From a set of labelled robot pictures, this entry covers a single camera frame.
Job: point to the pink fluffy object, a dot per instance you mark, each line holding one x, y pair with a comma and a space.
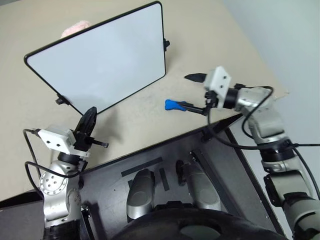
75, 27

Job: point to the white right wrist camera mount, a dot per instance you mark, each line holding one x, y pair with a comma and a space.
217, 82

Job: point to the large black rounded shape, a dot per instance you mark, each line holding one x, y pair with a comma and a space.
162, 225

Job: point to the long black tape strip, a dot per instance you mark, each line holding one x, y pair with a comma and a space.
142, 167

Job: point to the black whiteboard stand clamp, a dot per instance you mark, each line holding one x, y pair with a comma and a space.
166, 45
60, 101

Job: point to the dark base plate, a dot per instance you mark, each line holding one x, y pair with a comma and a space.
107, 190

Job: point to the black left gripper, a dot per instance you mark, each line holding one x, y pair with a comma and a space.
82, 142

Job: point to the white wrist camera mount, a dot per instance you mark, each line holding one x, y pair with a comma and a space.
53, 138
217, 82

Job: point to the white whiteboard with black frame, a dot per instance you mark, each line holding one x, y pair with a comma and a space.
100, 62

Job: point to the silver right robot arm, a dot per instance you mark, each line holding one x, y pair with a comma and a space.
270, 122

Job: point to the short black tape strip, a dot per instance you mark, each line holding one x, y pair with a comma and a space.
164, 180

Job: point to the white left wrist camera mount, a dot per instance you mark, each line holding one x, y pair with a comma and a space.
53, 138

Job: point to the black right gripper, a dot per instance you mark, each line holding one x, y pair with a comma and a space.
212, 100

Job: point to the grey rounded shell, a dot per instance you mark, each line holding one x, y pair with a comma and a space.
202, 190
140, 195

